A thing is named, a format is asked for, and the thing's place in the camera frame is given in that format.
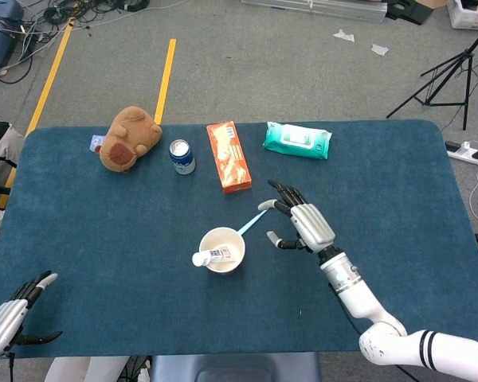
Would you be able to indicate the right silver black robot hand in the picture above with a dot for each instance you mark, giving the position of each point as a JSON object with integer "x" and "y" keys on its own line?
{"x": 312, "y": 227}

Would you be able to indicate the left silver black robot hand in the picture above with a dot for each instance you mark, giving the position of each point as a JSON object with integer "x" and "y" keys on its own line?
{"x": 4, "y": 326}

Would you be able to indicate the light blue toothbrush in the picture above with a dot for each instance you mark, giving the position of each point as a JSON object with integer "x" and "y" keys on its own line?
{"x": 251, "y": 223}

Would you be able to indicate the red paper noodle cup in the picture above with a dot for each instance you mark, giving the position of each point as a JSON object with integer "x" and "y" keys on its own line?
{"x": 223, "y": 238}

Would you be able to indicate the white toothpaste tube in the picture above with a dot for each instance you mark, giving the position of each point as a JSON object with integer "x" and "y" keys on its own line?
{"x": 219, "y": 254}

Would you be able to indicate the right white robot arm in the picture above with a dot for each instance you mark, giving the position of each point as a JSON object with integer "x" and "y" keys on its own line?
{"x": 354, "y": 290}

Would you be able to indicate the orange cardboard box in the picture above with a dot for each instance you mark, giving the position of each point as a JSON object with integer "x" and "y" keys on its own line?
{"x": 229, "y": 159}

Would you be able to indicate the white robot body shell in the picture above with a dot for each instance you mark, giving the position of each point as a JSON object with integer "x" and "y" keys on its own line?
{"x": 75, "y": 368}

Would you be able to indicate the green wet wipes pack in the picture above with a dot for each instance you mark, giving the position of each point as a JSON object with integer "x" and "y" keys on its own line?
{"x": 296, "y": 139}

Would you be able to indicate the blue felt table mat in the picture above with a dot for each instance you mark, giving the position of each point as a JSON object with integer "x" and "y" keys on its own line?
{"x": 103, "y": 238}

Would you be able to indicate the blue white drink can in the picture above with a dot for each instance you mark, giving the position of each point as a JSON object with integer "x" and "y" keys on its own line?
{"x": 182, "y": 157}

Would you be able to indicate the white power strip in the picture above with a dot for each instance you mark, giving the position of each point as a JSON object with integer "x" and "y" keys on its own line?
{"x": 468, "y": 152}

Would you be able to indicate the crumpled white paper scrap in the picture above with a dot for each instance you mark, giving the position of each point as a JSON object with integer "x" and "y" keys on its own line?
{"x": 379, "y": 49}
{"x": 343, "y": 36}

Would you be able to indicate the brown capybara plush toy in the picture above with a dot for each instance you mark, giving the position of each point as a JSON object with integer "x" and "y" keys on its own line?
{"x": 129, "y": 135}

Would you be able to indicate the small white blue card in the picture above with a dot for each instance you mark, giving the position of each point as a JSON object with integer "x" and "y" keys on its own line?
{"x": 95, "y": 142}

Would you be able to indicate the short yellow floor tape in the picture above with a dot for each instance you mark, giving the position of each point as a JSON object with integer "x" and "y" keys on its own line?
{"x": 165, "y": 79}

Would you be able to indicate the black tripod stand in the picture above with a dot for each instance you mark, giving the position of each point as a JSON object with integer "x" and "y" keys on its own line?
{"x": 468, "y": 55}

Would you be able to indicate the flat cardboard piece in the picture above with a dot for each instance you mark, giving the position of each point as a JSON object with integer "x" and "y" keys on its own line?
{"x": 430, "y": 3}

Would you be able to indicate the long yellow floor tape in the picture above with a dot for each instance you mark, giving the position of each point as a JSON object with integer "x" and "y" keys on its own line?
{"x": 52, "y": 75}

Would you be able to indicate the white plastic crate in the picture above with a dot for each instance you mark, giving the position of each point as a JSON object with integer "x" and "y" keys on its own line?
{"x": 468, "y": 16}

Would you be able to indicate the silver aluminium rail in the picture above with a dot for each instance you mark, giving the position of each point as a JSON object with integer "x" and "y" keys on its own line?
{"x": 322, "y": 10}

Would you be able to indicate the black flat bracket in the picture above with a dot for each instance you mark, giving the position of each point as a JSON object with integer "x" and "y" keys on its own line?
{"x": 408, "y": 12}

